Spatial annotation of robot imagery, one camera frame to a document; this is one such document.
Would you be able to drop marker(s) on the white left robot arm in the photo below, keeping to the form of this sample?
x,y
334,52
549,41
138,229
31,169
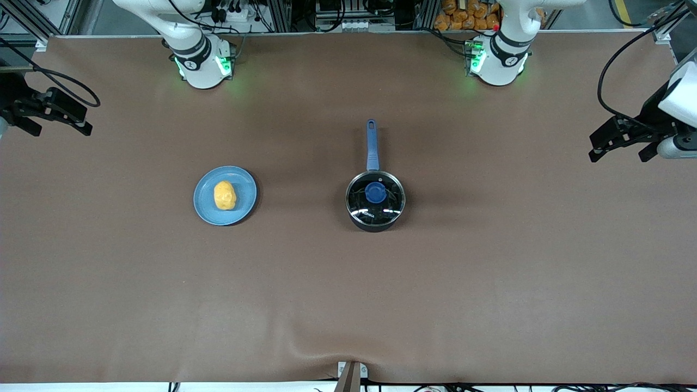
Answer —
x,y
503,54

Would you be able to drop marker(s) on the aluminium frame profile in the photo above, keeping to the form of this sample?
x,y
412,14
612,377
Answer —
x,y
32,22
668,27

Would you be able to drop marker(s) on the glass lid with blue knob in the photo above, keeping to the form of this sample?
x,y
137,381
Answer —
x,y
375,193

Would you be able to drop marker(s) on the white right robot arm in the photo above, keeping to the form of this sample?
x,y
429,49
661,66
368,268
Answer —
x,y
190,49

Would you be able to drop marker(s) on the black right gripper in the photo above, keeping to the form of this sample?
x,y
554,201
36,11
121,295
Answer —
x,y
14,98

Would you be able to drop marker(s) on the bag of orange snacks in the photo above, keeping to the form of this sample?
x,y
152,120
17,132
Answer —
x,y
463,16

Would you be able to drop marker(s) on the blue round plate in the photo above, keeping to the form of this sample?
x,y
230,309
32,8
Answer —
x,y
242,190

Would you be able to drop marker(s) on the white power strip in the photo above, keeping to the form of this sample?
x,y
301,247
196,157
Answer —
x,y
234,13

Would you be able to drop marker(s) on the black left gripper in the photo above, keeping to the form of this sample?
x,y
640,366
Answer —
x,y
649,116

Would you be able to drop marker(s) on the grey electronics box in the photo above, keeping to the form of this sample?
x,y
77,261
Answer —
x,y
343,24

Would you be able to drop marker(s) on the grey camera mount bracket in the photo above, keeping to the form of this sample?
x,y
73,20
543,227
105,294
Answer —
x,y
351,375

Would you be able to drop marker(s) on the yellow potato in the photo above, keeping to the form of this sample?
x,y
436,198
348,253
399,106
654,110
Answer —
x,y
224,195

